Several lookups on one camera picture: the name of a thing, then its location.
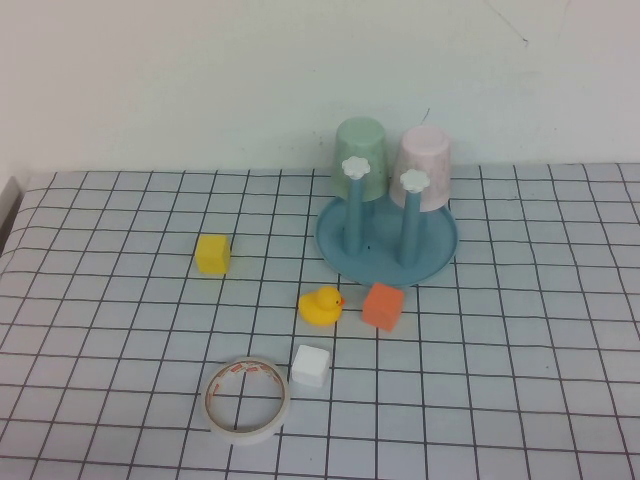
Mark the pink cup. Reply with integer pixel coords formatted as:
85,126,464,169
388,125,454,214

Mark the blue cup stand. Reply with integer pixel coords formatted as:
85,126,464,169
314,155,460,289

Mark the green cup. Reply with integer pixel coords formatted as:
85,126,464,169
332,115,390,204

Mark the yellow rubber duck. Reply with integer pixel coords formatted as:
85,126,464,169
298,285,346,329

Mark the orange cube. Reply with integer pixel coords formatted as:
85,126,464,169
361,282,405,332

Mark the yellow cube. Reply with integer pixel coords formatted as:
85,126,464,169
194,233,232,275

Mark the white cube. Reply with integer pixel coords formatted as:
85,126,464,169
290,344,331,388

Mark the white tape roll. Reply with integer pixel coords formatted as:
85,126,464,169
202,355,291,445

